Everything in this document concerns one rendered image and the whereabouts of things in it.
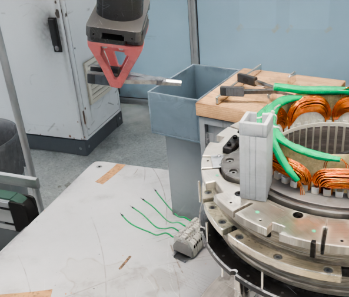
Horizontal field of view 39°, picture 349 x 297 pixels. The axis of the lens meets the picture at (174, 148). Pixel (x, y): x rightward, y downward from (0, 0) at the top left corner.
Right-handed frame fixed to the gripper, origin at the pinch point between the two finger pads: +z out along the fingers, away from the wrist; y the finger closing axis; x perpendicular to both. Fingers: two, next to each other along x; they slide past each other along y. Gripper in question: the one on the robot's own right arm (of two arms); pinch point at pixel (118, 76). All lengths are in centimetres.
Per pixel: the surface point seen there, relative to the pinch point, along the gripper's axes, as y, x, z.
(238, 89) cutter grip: -12.3, 18.0, 7.0
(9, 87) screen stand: -68, -43, 49
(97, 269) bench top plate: 0.7, -2.5, 40.9
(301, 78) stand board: -22.6, 30.3, 9.3
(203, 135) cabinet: -12.0, 13.7, 17.0
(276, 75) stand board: -25.0, 26.1, 10.6
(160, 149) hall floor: -175, 2, 152
